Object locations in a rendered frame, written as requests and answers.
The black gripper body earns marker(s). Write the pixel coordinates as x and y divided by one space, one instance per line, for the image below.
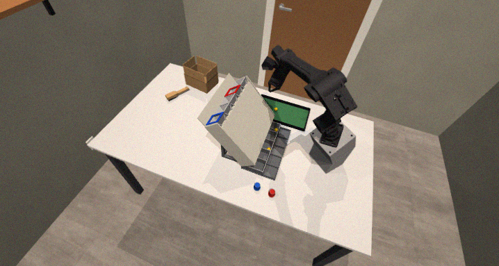
280 80

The grey slanted cover panel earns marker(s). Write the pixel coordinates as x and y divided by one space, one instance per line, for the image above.
246 128

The green tray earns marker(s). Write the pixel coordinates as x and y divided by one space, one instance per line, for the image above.
288 114

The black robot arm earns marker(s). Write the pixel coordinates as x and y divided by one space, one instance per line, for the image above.
331 91

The brown cardboard box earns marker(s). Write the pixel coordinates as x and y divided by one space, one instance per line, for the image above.
196 75

